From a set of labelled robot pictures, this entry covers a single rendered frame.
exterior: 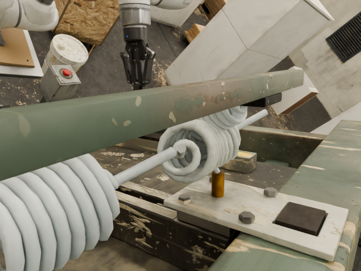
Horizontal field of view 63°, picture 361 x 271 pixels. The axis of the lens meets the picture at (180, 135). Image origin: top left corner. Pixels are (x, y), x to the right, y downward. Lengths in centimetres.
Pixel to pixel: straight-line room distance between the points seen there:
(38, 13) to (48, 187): 156
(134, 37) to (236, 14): 247
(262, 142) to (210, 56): 248
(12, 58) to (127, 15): 99
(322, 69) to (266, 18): 600
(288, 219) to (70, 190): 23
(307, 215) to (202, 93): 21
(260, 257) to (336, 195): 18
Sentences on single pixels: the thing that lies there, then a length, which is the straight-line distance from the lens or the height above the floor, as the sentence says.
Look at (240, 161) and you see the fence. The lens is 75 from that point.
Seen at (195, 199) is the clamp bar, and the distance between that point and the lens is 37.
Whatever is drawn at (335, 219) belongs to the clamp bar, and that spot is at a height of 186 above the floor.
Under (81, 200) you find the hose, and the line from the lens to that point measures 18.
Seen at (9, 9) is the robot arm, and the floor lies 99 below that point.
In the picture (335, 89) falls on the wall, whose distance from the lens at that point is 887.
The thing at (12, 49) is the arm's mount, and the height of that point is 77.
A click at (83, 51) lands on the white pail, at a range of 275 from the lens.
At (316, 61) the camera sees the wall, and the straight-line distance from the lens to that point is 909.
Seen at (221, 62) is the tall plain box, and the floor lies 78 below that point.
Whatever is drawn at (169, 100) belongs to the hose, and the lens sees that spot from 15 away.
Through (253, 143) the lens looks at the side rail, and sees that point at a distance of 99.
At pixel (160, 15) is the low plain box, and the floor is 14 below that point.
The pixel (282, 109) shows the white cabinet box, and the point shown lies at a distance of 580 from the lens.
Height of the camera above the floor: 199
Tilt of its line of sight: 36 degrees down
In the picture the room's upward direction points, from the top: 50 degrees clockwise
